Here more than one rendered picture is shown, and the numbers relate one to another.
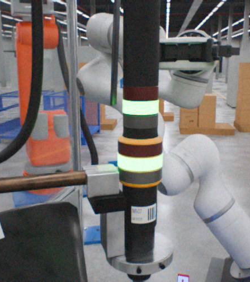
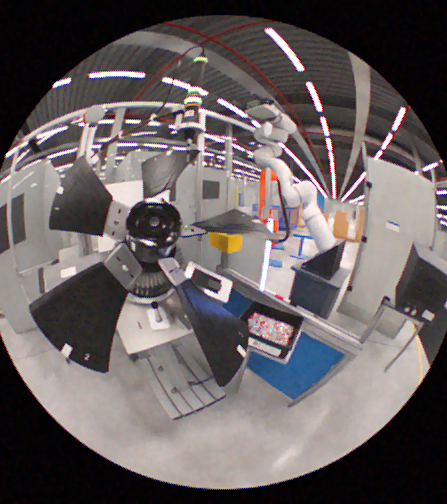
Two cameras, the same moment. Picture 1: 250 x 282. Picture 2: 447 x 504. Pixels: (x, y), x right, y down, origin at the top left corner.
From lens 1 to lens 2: 0.48 m
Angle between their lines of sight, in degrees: 33
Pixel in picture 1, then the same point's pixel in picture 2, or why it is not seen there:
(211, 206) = (308, 212)
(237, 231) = (319, 228)
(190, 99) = (277, 135)
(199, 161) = (305, 190)
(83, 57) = not seen: hidden behind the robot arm
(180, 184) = (293, 199)
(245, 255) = (321, 242)
